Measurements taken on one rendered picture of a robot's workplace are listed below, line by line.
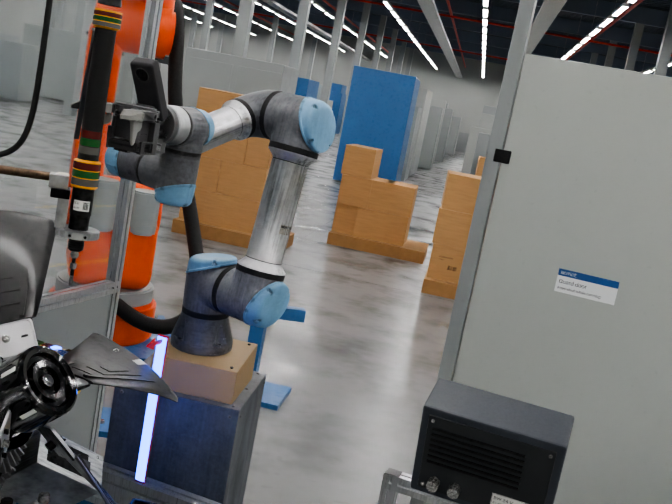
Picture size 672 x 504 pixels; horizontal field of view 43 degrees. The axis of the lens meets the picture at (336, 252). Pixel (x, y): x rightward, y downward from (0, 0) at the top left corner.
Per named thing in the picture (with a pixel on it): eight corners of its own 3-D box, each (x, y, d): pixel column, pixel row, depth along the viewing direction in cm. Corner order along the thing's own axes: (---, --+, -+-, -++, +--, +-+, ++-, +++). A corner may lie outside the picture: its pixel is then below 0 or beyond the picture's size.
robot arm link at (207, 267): (205, 295, 218) (212, 244, 214) (245, 311, 211) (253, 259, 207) (171, 303, 208) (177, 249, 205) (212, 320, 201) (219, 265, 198)
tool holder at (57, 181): (41, 235, 137) (49, 175, 135) (43, 227, 143) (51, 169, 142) (99, 243, 139) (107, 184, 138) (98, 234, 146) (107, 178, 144)
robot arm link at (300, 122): (237, 313, 211) (296, 96, 206) (285, 333, 203) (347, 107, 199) (205, 312, 200) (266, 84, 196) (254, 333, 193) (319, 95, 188)
